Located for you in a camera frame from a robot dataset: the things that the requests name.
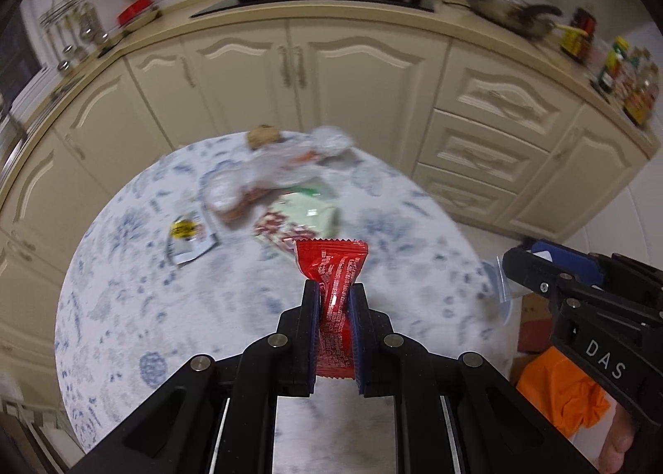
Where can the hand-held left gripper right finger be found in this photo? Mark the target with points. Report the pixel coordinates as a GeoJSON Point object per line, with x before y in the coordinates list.
{"type": "Point", "coordinates": [362, 349]}

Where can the red snack wrapper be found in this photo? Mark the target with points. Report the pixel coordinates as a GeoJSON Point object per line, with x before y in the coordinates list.
{"type": "Point", "coordinates": [334, 272]}

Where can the grey bin with blue liner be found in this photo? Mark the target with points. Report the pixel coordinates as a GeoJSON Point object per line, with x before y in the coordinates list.
{"type": "Point", "coordinates": [500, 292]}

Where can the cream kitchen base cabinet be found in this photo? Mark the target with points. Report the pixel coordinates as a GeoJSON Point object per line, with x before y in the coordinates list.
{"type": "Point", "coordinates": [362, 80]}

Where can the brown ginger piece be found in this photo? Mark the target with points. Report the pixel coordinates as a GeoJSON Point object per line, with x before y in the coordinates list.
{"type": "Point", "coordinates": [261, 136]}

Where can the beige bowl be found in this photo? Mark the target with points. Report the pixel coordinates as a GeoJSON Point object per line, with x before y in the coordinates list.
{"type": "Point", "coordinates": [147, 21]}

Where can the yellow cap oil bottle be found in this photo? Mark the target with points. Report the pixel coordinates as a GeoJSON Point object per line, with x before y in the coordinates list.
{"type": "Point", "coordinates": [611, 67]}

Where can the pale green snack packet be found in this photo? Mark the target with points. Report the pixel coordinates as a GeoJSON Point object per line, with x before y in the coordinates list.
{"type": "Point", "coordinates": [311, 215]}

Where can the metal slotted spatula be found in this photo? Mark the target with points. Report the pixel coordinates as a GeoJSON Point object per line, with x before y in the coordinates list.
{"type": "Point", "coordinates": [80, 49]}

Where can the floral round tablecloth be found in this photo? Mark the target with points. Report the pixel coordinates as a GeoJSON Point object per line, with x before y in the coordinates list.
{"type": "Point", "coordinates": [129, 324]}

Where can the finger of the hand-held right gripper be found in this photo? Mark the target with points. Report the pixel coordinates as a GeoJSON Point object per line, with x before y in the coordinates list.
{"type": "Point", "coordinates": [528, 267]}
{"type": "Point", "coordinates": [570, 259]}

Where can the clear bag with pink contents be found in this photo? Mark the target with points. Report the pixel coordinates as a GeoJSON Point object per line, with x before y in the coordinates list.
{"type": "Point", "coordinates": [233, 194]}

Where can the white sachet yellow black print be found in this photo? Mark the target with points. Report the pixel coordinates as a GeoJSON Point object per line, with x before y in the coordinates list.
{"type": "Point", "coordinates": [189, 241]}

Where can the dark sauce bottle red label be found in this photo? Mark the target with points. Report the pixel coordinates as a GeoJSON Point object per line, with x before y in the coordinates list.
{"type": "Point", "coordinates": [577, 41]}

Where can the red box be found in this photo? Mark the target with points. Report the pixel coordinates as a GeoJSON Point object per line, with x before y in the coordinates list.
{"type": "Point", "coordinates": [133, 10]}

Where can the person's right hand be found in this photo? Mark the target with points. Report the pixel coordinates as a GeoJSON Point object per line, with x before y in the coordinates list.
{"type": "Point", "coordinates": [616, 445]}

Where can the orange plastic bag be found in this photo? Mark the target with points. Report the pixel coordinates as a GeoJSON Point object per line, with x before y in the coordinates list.
{"type": "Point", "coordinates": [559, 391]}

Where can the metal ladle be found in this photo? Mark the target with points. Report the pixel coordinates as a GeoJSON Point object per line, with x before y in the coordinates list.
{"type": "Point", "coordinates": [65, 62]}
{"type": "Point", "coordinates": [101, 34]}

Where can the steel frying pan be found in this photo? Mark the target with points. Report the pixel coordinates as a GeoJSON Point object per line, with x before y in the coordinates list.
{"type": "Point", "coordinates": [497, 8]}

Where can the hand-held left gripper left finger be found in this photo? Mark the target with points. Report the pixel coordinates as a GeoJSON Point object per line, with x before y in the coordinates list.
{"type": "Point", "coordinates": [309, 339]}

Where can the metal spoon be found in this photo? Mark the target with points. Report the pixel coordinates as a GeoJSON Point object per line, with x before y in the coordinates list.
{"type": "Point", "coordinates": [88, 26]}

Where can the metal utensil rack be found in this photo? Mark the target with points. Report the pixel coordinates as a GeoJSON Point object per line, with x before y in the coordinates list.
{"type": "Point", "coordinates": [67, 5]}

